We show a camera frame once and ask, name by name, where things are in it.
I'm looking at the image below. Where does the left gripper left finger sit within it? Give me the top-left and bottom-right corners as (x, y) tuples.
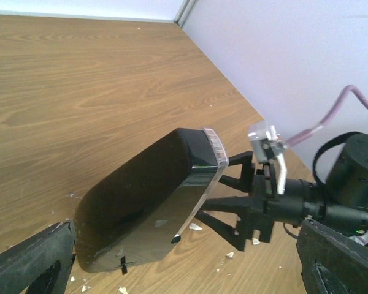
(0, 221), (76, 293)

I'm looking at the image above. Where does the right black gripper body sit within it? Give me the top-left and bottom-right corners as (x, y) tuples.
(232, 162), (307, 251)

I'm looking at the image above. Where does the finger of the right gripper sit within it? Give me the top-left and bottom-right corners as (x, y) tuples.
(217, 149), (258, 194)
(196, 196), (256, 252)

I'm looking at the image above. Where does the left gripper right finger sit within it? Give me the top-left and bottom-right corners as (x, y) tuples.
(296, 219), (368, 293)

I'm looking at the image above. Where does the clear plastic metronome cover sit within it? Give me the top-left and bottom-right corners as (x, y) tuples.
(171, 128), (229, 244)

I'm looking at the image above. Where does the black metronome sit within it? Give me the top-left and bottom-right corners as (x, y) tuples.
(75, 128), (217, 273)

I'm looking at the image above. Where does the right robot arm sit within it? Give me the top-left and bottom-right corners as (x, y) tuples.
(196, 132), (368, 251)

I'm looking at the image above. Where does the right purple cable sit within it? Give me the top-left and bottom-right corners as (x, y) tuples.
(283, 85), (368, 146)

